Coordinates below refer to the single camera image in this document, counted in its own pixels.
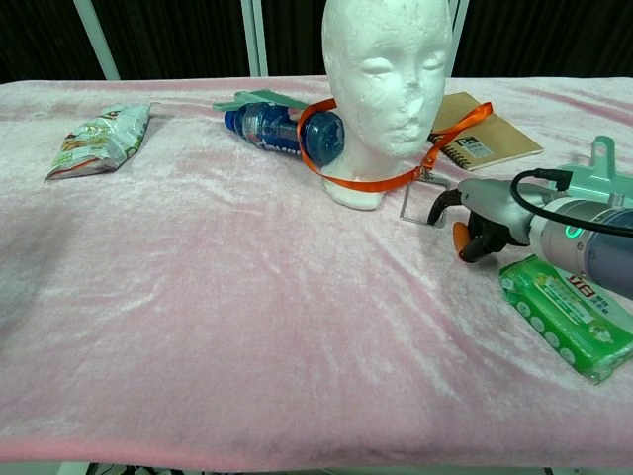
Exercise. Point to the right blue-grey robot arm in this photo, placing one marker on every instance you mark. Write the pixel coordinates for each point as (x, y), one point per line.
(593, 247)

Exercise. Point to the brown spiral notebook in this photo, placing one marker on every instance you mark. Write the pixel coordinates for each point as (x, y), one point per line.
(489, 138)

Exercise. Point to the white snack bag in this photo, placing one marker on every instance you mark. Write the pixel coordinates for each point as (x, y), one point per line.
(99, 143)

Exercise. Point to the teal dustpan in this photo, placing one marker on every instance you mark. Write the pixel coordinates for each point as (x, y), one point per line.
(603, 163)

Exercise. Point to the blue drink bottle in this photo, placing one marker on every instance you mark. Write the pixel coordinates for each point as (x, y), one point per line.
(267, 131)

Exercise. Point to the green wet wipes pack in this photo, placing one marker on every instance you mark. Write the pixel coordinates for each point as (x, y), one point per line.
(564, 321)

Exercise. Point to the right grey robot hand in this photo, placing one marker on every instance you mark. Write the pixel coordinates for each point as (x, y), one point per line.
(494, 208)

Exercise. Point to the teal hand brush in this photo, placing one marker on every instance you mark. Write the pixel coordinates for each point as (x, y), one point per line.
(277, 99)

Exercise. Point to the white partition post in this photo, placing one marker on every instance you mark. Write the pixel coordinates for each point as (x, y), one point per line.
(459, 29)
(96, 39)
(254, 39)

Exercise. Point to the white foam mannequin head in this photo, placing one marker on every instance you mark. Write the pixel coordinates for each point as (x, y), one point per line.
(376, 99)

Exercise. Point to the pink plush tablecloth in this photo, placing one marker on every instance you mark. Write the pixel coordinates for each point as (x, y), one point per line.
(247, 297)

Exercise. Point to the clear badge holder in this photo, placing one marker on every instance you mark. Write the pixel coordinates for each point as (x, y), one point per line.
(403, 208)

